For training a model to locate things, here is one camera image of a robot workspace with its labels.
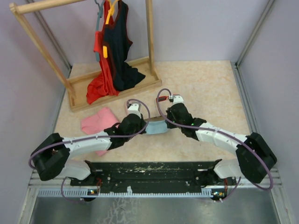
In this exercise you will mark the pink shirt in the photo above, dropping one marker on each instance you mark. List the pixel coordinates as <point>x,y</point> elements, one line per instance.
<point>96,123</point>

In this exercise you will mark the red sunglasses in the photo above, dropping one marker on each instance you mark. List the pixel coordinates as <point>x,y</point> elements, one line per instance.
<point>161,98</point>

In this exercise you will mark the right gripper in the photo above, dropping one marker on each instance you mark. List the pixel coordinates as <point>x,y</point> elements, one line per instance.
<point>170,125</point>

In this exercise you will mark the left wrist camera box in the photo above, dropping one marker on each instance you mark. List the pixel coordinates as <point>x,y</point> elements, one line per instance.
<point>135,108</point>

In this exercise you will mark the black tank top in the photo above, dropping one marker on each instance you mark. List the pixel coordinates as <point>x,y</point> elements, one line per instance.
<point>118,44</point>

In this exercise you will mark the yellow hanger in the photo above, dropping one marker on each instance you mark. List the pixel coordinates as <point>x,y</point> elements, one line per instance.
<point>110,12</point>

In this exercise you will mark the grey-blue hanger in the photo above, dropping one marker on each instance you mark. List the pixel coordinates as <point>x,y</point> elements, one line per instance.
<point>99,16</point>

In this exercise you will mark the wooden clothes rack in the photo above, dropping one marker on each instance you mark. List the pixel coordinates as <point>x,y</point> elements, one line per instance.
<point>77,86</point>

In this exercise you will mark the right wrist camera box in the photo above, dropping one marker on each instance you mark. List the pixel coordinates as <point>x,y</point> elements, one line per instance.
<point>176,99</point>

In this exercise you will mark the brown glasses case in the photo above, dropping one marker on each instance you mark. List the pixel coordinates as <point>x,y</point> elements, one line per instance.
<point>155,127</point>

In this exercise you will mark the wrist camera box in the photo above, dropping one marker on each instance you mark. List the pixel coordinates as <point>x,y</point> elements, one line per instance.
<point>135,108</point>
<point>176,99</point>

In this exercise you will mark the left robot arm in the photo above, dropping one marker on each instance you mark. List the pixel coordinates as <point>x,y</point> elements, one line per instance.
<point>54,157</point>

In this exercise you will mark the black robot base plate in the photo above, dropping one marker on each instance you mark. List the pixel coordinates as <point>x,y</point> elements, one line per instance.
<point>153,177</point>

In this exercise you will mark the white cable duct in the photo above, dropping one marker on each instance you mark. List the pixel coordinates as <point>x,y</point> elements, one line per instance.
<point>91,193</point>

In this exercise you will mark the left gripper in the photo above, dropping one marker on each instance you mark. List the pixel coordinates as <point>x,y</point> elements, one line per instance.
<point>142,123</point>

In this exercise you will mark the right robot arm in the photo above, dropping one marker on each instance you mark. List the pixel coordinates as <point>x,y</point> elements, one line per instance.
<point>244,147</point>

